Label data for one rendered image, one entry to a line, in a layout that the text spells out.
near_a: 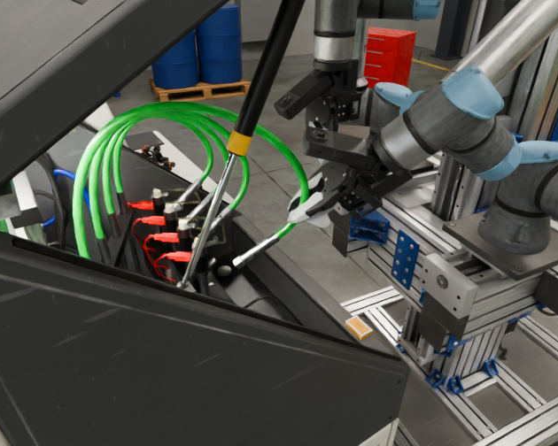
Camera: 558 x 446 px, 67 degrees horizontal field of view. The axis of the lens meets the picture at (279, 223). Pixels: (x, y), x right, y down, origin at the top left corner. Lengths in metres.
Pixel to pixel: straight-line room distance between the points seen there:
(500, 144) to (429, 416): 1.23
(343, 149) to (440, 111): 0.14
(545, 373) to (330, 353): 1.50
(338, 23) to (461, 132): 0.31
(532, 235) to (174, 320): 0.84
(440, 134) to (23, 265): 0.51
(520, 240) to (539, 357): 1.07
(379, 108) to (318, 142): 0.71
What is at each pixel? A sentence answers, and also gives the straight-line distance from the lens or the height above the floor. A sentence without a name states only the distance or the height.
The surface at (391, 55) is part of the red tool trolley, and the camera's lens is 4.93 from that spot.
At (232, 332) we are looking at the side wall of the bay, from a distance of 0.48.
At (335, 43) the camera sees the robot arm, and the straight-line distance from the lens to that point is 0.81.
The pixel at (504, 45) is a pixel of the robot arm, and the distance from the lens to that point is 0.82.
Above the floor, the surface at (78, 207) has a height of 1.28.
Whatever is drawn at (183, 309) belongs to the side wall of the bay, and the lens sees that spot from 0.43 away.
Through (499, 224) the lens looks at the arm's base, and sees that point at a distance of 1.08.
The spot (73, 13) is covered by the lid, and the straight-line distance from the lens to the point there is 0.35.
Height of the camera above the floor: 1.61
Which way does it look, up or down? 33 degrees down
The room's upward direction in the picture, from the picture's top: straight up
